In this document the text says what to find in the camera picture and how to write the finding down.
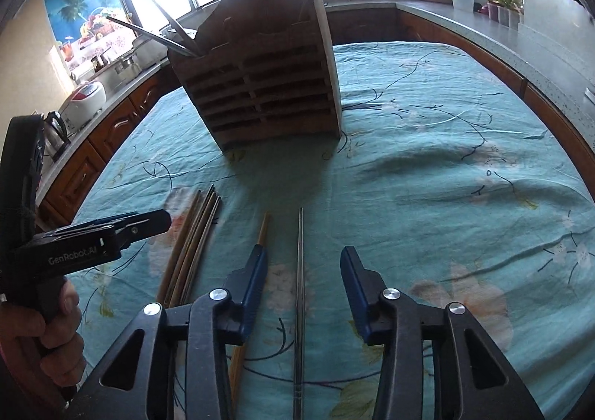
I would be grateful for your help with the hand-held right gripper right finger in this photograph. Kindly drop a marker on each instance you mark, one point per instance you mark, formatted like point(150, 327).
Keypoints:
point(353, 290)

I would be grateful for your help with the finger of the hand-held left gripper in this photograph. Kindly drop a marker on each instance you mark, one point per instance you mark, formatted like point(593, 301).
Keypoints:
point(148, 222)
point(102, 221)

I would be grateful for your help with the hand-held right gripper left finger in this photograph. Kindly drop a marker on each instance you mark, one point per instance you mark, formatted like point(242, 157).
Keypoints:
point(255, 276)

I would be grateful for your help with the group of chopsticks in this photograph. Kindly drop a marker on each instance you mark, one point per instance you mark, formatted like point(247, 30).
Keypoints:
point(189, 243)

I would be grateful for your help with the wooden utensil holder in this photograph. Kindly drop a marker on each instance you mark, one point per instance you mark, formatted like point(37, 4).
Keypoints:
point(260, 76)

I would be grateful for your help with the person's left hand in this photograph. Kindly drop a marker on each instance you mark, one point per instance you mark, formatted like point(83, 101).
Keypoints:
point(60, 345)

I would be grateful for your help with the teal floral tablecloth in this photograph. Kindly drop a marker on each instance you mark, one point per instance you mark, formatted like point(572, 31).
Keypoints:
point(418, 215)

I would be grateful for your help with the steel electric kettle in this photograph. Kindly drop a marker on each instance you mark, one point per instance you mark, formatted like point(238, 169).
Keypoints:
point(55, 132)

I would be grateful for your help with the white rice cooker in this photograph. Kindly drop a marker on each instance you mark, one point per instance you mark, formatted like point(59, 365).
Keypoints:
point(83, 99)

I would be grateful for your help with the white lidded pot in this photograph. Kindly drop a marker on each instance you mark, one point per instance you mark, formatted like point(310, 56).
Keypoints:
point(146, 50)

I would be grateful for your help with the kitchen counter with wooden cabinets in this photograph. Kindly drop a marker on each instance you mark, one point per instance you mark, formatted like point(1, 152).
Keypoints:
point(465, 25)

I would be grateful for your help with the small seasoning jars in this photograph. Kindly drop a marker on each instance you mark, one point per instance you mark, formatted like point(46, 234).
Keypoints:
point(504, 15)

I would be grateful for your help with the blue palm tree wall poster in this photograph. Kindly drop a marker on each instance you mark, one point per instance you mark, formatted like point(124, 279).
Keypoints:
point(79, 11)

